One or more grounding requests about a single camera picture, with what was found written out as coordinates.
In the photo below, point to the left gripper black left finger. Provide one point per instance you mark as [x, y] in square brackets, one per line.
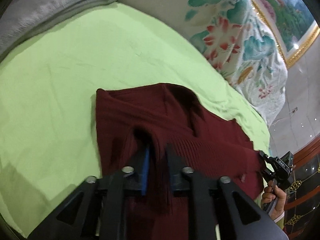
[96, 208]

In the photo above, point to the folded grey towel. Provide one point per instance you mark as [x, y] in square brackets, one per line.
[24, 19]

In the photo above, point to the dark red knit sweater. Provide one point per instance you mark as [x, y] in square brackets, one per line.
[153, 117]

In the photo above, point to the striped sleeve cuff forearm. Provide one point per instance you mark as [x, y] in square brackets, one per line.
[280, 220]

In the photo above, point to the white floral quilt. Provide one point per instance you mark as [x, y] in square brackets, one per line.
[233, 39]

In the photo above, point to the dark wooden gold-trimmed cabinet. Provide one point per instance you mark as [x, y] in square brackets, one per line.
[303, 195]

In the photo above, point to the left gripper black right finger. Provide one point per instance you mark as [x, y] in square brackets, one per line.
[218, 208]

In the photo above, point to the light green bed sheet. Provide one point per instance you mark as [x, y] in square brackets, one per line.
[48, 87]

